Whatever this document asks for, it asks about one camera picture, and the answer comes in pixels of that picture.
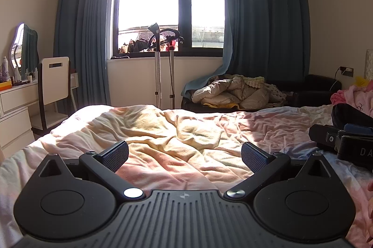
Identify dark framed window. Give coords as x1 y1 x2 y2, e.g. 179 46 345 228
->
111 0 227 60

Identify yellow cloth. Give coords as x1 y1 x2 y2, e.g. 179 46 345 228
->
202 102 241 109

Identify black sofa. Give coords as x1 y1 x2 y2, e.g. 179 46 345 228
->
181 74 342 113

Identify white dressing table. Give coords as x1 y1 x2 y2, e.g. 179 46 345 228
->
0 80 40 119

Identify dark hanging clothes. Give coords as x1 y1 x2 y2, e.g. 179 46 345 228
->
119 38 152 53

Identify garment steamer stand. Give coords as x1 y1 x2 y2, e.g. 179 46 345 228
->
147 22 185 110

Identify beige down jacket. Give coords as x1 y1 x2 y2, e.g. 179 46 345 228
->
192 76 270 109

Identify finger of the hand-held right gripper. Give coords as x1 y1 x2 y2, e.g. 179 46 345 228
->
308 124 345 153
343 123 373 137

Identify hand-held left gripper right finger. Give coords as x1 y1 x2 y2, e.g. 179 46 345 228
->
224 141 334 202

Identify light blue cloth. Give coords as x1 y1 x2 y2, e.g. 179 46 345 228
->
183 66 234 97

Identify dark hooded garment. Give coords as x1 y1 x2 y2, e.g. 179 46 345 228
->
332 103 373 128

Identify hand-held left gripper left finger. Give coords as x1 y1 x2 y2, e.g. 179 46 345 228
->
37 140 146 201

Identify white spray bottle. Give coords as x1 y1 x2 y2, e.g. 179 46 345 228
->
2 56 10 81

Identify pink clothes pile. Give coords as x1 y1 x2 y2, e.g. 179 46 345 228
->
331 85 373 118

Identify wavy framed mirror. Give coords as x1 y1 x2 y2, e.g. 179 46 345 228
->
10 23 40 71

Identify white chair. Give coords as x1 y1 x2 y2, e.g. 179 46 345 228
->
31 56 78 132

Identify blue curtain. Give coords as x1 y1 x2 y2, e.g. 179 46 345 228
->
53 0 121 115
222 0 310 83

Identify white drawer unit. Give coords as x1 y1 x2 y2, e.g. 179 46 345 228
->
0 107 36 153

